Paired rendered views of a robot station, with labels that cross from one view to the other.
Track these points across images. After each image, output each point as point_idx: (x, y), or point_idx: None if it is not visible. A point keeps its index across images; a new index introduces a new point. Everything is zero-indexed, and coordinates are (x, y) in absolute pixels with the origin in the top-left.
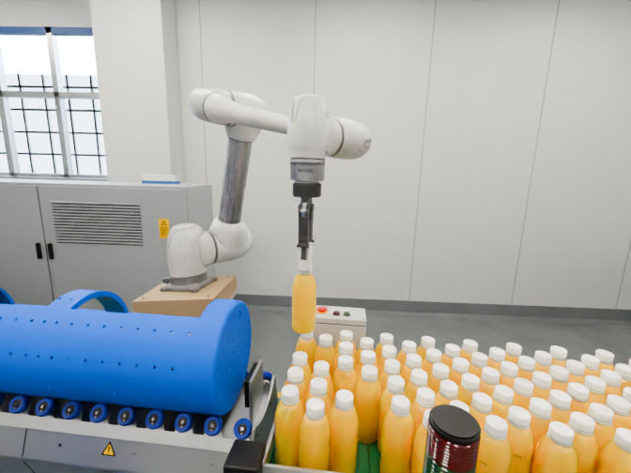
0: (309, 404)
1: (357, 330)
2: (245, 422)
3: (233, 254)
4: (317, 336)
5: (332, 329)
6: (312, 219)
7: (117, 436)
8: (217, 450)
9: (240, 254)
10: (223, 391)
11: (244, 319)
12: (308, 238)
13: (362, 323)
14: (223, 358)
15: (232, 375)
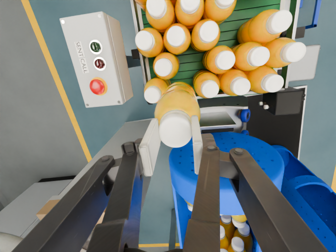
0: (296, 58)
1: (112, 28)
2: (246, 115)
3: (18, 244)
4: (128, 83)
5: (120, 65)
6: (125, 223)
7: None
8: (246, 126)
9: (6, 236)
10: (248, 142)
11: (194, 167)
12: (219, 163)
13: (105, 17)
14: (257, 158)
15: (228, 143)
